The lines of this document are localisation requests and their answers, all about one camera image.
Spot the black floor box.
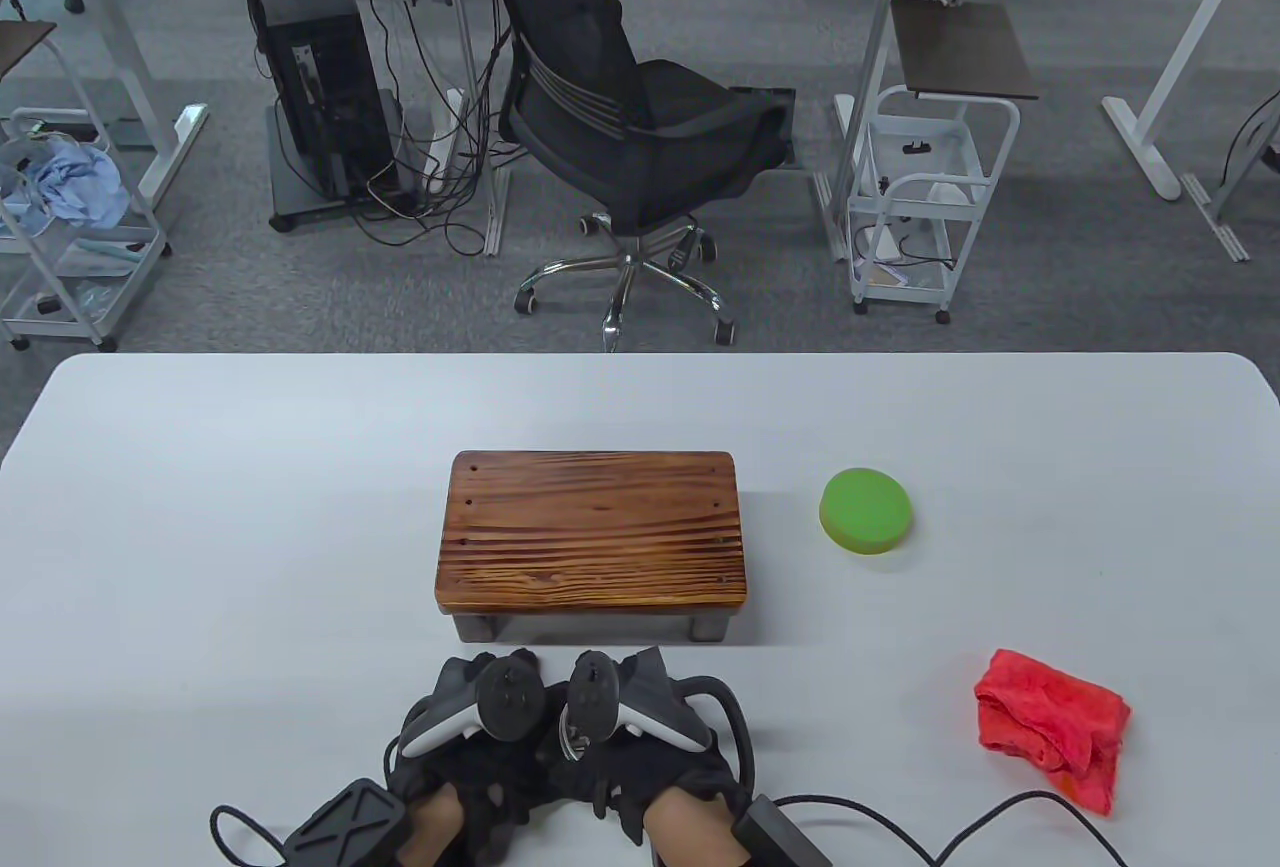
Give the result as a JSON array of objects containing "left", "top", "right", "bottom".
[{"left": 730, "top": 85, "right": 801, "bottom": 170}]

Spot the dark brown board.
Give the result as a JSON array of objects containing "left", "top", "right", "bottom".
[{"left": 889, "top": 0, "right": 1040, "bottom": 102}]

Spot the green round sponge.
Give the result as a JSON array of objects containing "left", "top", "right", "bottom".
[{"left": 818, "top": 467, "right": 913, "bottom": 558}]

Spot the black mesh office chair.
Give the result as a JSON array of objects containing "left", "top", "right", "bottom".
[{"left": 458, "top": 0, "right": 793, "bottom": 348}]

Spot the black cable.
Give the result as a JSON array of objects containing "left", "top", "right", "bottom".
[
  {"left": 775, "top": 789, "right": 1131, "bottom": 867},
  {"left": 210, "top": 805, "right": 291, "bottom": 867}
]

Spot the black and white controller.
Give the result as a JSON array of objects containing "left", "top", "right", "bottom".
[
  {"left": 565, "top": 647, "right": 757, "bottom": 798},
  {"left": 400, "top": 652, "right": 548, "bottom": 760}
]

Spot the person's left hand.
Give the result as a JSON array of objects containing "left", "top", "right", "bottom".
[{"left": 383, "top": 647, "right": 563, "bottom": 867}]

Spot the light blue cloth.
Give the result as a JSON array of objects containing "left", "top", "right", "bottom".
[{"left": 0, "top": 139, "right": 132, "bottom": 236}]

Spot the grey rolling computer stand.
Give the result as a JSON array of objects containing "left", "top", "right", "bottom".
[{"left": 212, "top": 0, "right": 413, "bottom": 234}]

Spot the white power strip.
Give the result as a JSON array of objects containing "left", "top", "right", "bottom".
[{"left": 418, "top": 87, "right": 467, "bottom": 180}]

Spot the white wire rolling cart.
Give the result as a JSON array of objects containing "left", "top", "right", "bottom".
[{"left": 0, "top": 107, "right": 173, "bottom": 353}]

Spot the person's right hand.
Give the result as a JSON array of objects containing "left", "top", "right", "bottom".
[{"left": 545, "top": 647, "right": 751, "bottom": 848}]

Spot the black lattice wrist mount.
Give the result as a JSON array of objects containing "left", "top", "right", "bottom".
[{"left": 283, "top": 779, "right": 406, "bottom": 867}]

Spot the black computer tower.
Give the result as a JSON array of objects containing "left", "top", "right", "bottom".
[{"left": 258, "top": 5, "right": 399, "bottom": 204}]

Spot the black box wrist camera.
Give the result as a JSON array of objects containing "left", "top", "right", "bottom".
[{"left": 733, "top": 795, "right": 831, "bottom": 867}]

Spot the brown wooden stool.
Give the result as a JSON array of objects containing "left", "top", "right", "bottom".
[{"left": 434, "top": 450, "right": 750, "bottom": 645}]

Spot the person's left forearm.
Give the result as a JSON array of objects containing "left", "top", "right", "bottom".
[{"left": 398, "top": 785, "right": 469, "bottom": 867}]

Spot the red cloth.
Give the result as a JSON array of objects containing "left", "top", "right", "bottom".
[{"left": 975, "top": 649, "right": 1131, "bottom": 816}]

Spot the dark brown side table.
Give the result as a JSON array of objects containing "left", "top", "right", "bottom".
[{"left": 0, "top": 20, "right": 58, "bottom": 83}]

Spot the tangle of black floor cables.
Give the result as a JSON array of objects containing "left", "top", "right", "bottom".
[{"left": 345, "top": 0, "right": 526, "bottom": 258}]

